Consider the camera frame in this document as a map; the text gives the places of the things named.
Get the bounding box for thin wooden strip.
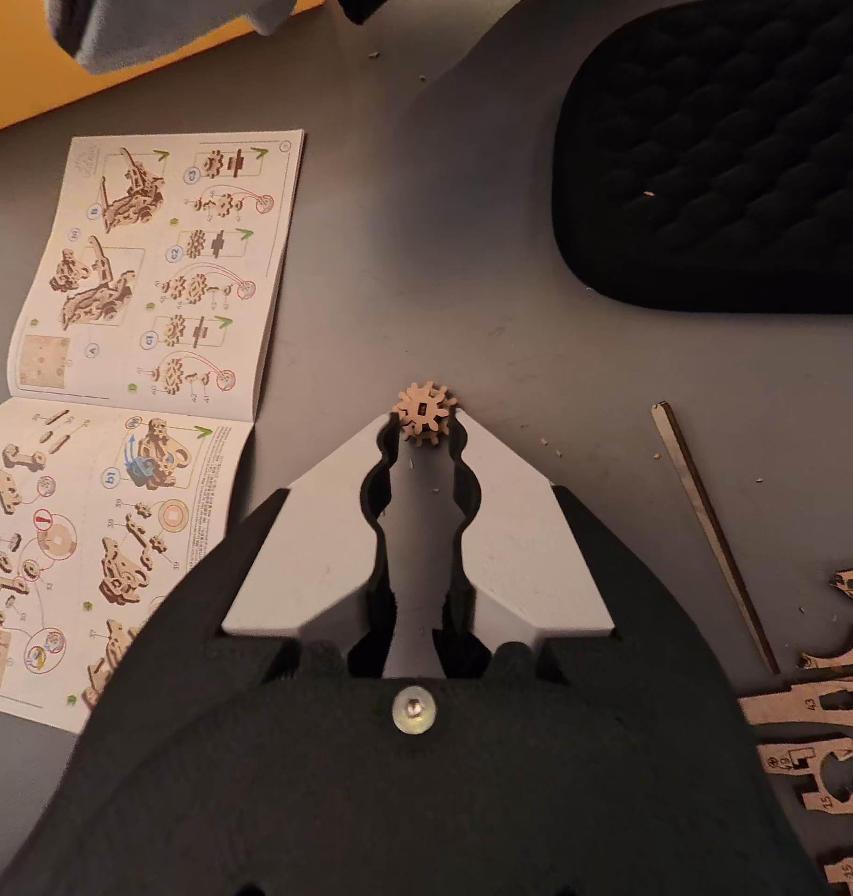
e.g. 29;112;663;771
652;401;782;676

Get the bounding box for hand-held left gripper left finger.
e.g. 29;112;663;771
220;412;403;639

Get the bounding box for illustrated instruction booklet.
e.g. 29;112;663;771
0;129;306;735

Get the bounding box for laser-cut wooden parts sheet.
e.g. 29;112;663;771
738;566;853;896

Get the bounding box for wooden gear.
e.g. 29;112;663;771
395;381;461;449

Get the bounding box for yellow plastic bin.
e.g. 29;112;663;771
0;0;326;139

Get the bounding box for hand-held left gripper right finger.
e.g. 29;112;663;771
453;409;616;641

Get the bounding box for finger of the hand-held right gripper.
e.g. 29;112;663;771
45;0;298;77

